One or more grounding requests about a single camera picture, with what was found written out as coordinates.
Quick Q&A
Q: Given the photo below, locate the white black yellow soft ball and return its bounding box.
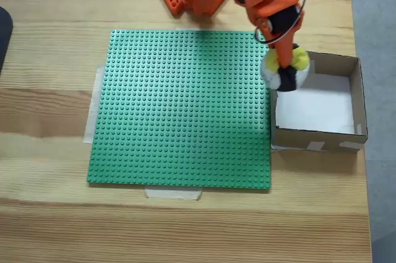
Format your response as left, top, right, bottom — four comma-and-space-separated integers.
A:
259, 43, 311, 92

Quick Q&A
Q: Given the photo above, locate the brown cardboard box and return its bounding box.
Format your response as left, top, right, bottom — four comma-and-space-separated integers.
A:
270, 51, 369, 154

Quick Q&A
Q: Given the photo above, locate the green studded baseplate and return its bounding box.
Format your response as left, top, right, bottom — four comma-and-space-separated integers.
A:
86, 29, 273, 194

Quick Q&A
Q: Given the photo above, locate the narrow translucent tape strip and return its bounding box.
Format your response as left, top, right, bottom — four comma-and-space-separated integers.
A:
144, 188, 204, 201

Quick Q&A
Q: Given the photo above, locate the wide translucent tape strip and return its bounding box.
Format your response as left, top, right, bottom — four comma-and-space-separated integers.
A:
82, 64, 106, 145

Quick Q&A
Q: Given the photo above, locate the black rounded device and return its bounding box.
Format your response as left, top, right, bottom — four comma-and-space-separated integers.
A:
0, 6, 15, 75

